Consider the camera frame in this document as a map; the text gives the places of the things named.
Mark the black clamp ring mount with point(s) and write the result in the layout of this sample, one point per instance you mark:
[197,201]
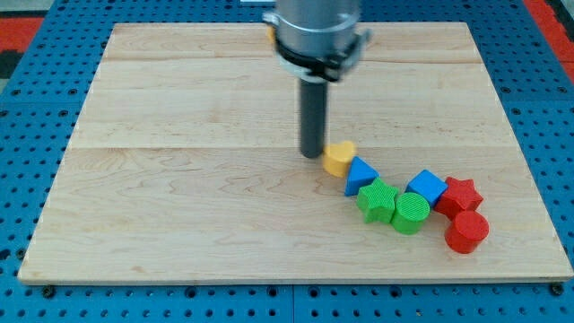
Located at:
[318,47]

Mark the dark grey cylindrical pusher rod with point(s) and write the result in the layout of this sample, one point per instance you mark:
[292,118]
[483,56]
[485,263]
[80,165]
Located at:
[313,103]

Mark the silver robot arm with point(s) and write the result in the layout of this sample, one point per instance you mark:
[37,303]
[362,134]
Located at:
[292,7]

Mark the yellow hexagon block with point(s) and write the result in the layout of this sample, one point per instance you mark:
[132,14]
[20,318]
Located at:
[270,33]

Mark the yellow heart block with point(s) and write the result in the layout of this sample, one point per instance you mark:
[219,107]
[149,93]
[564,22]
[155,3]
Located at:
[337,158]

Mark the blue triangle block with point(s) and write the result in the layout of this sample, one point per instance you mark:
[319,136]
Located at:
[360,174]

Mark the green star block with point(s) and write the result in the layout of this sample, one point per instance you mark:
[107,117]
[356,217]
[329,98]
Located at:
[377,201]

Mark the blue cube block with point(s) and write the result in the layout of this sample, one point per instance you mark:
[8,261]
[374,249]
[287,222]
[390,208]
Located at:
[428,185]

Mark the light wooden board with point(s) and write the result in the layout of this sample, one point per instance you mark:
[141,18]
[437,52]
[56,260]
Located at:
[184,168]

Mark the green cylinder block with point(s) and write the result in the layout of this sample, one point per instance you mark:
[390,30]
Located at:
[411,213]

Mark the red star block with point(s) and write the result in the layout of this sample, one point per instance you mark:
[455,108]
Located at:
[461,195]

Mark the red cylinder block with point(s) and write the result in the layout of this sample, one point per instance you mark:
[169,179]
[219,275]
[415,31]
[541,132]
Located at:
[466,232]

